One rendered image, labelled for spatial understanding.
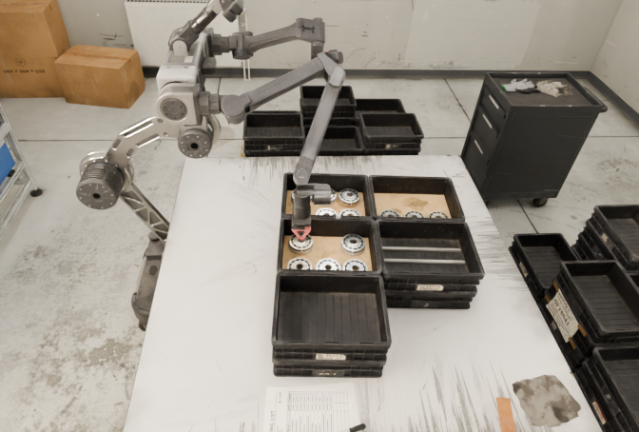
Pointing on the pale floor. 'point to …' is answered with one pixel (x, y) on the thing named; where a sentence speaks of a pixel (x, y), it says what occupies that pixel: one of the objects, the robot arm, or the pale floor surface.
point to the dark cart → (526, 137)
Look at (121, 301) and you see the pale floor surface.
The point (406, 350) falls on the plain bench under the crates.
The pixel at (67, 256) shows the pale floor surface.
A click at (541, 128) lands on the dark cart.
